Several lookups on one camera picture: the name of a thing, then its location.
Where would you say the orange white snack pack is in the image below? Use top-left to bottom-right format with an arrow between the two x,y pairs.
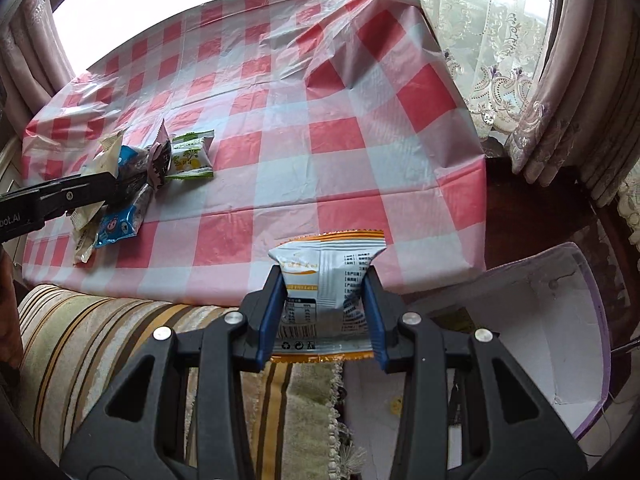
269,230 -> 386,363

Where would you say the person left hand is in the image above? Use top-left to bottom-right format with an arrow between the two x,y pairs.
0,250 -> 24,370

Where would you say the clear banana chip pack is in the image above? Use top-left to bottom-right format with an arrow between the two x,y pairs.
70,202 -> 106,264

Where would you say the small cream candy pack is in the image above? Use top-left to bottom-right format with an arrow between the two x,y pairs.
80,131 -> 124,177

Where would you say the pink black snack pack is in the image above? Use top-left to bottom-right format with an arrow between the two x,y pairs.
146,120 -> 171,190

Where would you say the white purple storage box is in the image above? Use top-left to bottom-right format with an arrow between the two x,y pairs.
344,243 -> 611,479

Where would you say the green white ginkgo snack pack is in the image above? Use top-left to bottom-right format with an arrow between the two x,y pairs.
166,130 -> 215,180

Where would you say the red checkered tablecloth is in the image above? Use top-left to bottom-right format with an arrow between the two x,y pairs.
22,0 -> 486,306

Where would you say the pink floral curtain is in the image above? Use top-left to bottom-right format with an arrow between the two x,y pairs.
506,0 -> 639,206

